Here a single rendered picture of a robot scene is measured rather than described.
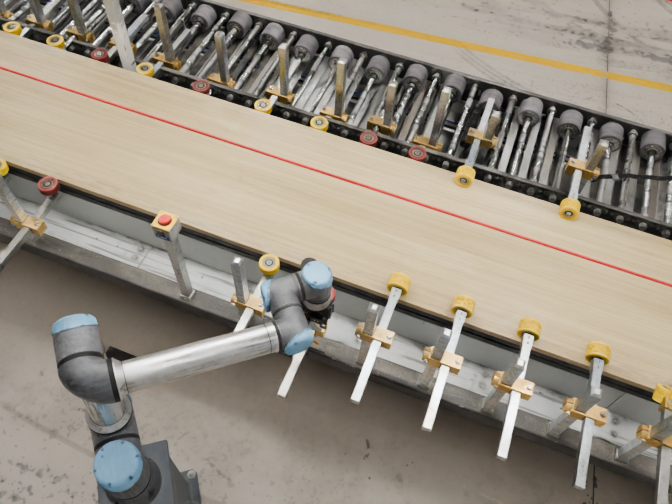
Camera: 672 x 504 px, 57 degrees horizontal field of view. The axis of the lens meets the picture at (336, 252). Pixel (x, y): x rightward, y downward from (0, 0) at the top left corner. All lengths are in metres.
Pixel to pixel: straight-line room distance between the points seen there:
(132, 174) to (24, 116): 0.62
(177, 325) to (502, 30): 3.29
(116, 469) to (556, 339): 1.59
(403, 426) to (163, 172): 1.63
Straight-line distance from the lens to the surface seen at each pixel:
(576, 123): 3.24
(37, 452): 3.28
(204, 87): 3.06
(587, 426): 2.27
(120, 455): 2.21
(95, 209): 2.87
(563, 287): 2.55
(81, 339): 1.74
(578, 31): 5.35
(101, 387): 1.68
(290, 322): 1.75
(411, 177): 2.70
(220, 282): 2.70
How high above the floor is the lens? 2.93
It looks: 57 degrees down
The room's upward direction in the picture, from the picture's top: 5 degrees clockwise
